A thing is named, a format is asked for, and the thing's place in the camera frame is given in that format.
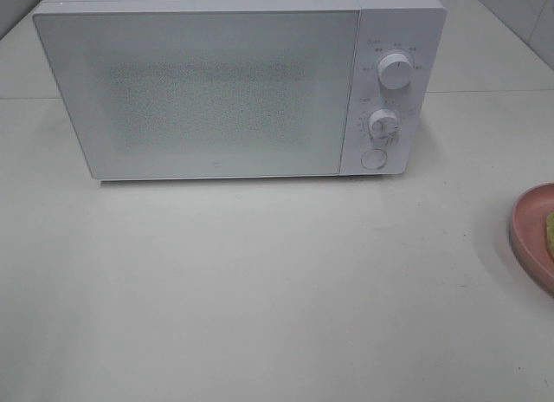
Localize round white door button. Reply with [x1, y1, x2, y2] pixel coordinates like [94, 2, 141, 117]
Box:
[360, 149, 387, 170]

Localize white microwave door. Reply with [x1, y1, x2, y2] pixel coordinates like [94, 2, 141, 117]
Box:
[33, 2, 360, 181]

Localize pink round plate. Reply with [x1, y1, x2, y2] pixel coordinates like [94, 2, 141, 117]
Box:
[509, 183, 553, 299]

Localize sandwich with lettuce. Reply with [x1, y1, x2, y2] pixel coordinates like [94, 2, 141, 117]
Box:
[544, 211, 554, 260]

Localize lower white timer knob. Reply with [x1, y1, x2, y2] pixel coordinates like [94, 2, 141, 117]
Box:
[368, 109, 400, 139]

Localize white microwave oven body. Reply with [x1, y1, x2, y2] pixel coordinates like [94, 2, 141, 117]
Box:
[34, 0, 447, 177]

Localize upper white power knob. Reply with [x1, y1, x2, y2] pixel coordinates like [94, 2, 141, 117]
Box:
[377, 50, 414, 90]

